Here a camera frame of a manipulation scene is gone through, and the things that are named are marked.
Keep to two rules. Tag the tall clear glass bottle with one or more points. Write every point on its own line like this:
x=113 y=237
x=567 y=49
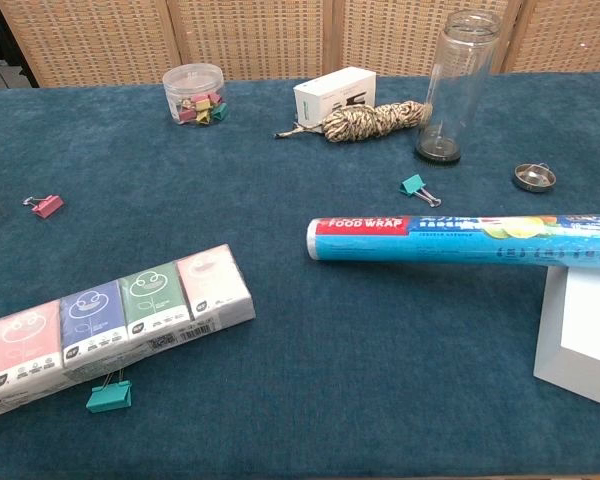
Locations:
x=467 y=60

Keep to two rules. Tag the pink binder clip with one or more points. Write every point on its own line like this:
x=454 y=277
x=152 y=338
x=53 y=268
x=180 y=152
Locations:
x=185 y=115
x=214 y=98
x=49 y=206

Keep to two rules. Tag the small teal binder clip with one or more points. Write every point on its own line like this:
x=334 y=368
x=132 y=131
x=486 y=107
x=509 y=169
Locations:
x=411 y=185
x=220 y=111

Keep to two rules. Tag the large teal binder clip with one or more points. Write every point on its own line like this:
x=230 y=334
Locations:
x=109 y=397

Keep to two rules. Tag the clear plastic round jar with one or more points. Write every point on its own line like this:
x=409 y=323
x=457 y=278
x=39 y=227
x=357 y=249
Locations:
x=192 y=82

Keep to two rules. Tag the yellow binder clip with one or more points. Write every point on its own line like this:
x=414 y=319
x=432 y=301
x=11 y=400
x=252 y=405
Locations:
x=202 y=104

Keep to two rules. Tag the wicker screen panel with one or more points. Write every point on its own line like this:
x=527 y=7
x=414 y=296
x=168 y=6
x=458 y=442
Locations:
x=395 y=30
x=250 y=35
x=90 y=35
x=565 y=35

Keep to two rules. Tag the blue tablecloth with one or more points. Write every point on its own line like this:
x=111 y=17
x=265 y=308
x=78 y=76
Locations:
x=280 y=350

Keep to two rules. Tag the large white box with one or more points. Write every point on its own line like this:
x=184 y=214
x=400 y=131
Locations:
x=587 y=320

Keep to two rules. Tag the multicolour tissue pack bundle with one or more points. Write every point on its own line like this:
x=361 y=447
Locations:
x=110 y=325

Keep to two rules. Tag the small white cardboard box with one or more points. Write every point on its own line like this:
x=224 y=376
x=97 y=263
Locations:
x=330 y=90

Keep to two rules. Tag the blue food wrap roll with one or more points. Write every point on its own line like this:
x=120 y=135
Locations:
x=430 y=242

